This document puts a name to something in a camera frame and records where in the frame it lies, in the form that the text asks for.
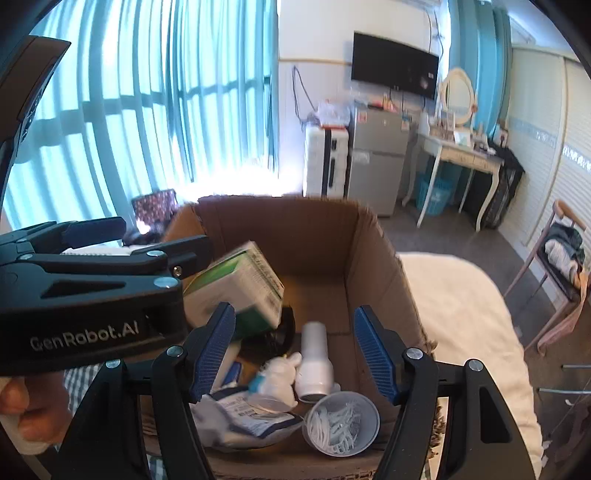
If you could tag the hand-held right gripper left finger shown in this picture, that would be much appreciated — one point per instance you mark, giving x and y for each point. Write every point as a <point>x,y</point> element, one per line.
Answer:
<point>214,350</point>

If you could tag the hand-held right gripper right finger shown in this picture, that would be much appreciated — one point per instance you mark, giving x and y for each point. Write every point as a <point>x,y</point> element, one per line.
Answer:
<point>376,355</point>

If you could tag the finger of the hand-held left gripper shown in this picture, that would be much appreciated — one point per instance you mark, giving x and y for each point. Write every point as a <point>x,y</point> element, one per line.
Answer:
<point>115,272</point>
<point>69,235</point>

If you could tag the white plastic bottle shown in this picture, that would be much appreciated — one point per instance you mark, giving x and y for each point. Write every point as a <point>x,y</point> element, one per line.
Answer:
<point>314,364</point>

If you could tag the clear plastic cup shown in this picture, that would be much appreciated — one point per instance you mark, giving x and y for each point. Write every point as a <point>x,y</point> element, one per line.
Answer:
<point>367,422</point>

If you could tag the white figurine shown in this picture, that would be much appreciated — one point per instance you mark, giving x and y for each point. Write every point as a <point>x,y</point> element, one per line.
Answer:
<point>279,376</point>

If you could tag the adhesive tape roll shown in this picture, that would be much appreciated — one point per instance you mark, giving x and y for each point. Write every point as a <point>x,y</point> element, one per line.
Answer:
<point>282,332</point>

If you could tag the blue and white plastic bag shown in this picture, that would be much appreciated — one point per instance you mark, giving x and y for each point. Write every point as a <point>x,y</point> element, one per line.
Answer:
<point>249,415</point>

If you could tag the green and white medicine box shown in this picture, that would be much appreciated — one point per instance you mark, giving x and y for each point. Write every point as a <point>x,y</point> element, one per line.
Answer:
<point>244,281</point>

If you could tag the brown cardboard box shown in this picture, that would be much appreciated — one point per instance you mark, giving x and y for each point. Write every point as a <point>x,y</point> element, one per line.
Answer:
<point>300,249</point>

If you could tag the person's left hand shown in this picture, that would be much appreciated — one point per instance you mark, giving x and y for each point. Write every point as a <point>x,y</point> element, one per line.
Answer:
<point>27,406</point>

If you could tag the polka dot bag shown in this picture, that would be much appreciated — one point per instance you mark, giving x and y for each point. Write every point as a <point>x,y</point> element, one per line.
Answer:
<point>154,210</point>

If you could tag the pile of white floss picks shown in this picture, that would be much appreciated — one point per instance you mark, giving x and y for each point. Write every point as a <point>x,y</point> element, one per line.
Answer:
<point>334,424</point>

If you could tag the white duvet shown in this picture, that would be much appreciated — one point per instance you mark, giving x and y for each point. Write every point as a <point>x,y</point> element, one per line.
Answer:
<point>461,323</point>

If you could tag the wide teal window curtain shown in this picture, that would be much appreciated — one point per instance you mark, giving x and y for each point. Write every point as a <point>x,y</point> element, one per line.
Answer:
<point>138,92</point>

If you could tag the blue plastic basket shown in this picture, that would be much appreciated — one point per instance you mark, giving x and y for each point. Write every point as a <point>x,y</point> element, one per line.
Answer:
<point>434,194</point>

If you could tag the wooden chair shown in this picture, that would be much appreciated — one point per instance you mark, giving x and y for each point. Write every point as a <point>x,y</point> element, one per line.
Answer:
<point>531,277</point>

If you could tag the grey small fridge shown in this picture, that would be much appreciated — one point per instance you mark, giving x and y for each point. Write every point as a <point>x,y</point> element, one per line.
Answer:
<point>376,161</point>

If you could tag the white suitcase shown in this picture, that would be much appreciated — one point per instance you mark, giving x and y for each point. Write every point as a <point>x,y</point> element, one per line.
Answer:
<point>318,161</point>

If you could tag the black bag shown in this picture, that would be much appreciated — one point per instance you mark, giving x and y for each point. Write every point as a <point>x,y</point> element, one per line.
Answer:
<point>505,184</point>

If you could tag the clothes heap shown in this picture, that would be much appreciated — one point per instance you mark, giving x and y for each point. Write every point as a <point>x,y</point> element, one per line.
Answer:
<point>563,249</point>

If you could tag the white dressing table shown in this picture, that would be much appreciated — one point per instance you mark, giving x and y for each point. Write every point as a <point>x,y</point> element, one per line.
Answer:
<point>461,154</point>

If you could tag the clear plastic bags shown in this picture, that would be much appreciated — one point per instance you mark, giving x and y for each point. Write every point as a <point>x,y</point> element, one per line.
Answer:
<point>332,113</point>

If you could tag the oval white framed mirror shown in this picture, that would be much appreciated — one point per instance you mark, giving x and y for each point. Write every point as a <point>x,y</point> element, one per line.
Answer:
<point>457,97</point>

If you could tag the white louvred wardrobe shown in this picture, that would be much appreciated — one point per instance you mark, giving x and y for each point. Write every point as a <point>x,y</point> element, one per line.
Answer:
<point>545,138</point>

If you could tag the narrow teal curtain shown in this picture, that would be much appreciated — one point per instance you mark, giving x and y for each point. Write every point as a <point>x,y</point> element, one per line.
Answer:
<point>480,46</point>

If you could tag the black wall television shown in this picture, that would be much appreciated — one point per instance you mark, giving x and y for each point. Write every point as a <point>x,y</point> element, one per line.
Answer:
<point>392,64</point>

